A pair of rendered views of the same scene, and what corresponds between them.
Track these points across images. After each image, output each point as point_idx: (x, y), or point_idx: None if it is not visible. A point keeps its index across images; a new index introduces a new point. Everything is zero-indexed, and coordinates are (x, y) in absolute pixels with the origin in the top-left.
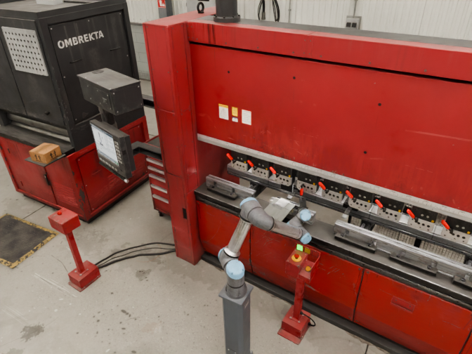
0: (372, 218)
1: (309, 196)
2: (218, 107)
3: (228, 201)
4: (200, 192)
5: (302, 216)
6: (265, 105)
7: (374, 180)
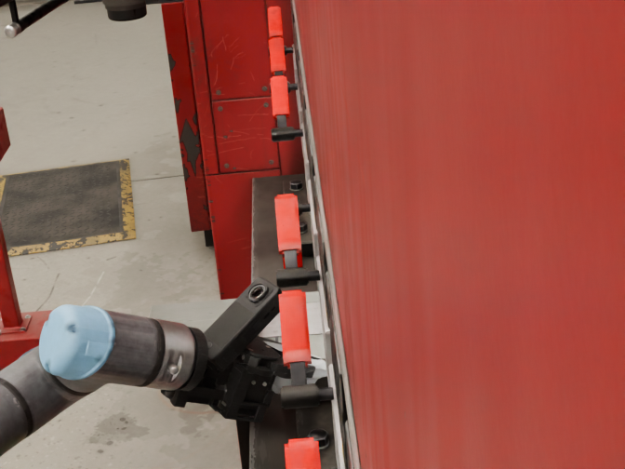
0: None
1: None
2: None
3: (269, 250)
4: (257, 189)
5: (43, 334)
6: None
7: (331, 238)
